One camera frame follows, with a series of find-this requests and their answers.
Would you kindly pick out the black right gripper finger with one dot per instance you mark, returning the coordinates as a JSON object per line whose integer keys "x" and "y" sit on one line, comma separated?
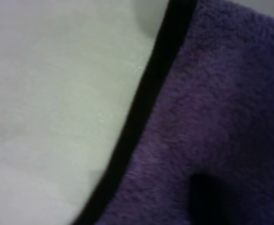
{"x": 212, "y": 201}

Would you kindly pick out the purple cloth with black trim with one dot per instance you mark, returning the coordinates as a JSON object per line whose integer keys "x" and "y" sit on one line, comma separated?
{"x": 198, "y": 105}

